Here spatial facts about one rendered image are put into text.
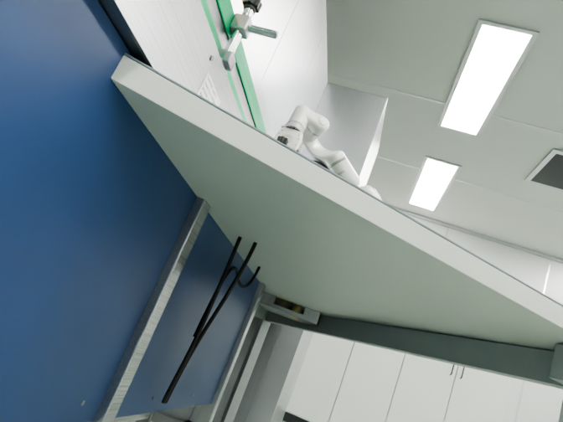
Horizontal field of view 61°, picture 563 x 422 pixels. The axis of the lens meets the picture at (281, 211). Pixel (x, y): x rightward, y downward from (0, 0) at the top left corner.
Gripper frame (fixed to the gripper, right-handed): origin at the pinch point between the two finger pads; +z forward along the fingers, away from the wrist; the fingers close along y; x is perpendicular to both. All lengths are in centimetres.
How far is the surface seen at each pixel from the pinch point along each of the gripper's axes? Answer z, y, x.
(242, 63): 47, 14, -85
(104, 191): 84, 13, -95
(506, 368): 66, 76, -43
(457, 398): -57, 162, 359
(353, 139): -83, 13, 68
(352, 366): -50, 57, 361
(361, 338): 54, 49, 0
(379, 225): 72, 45, -87
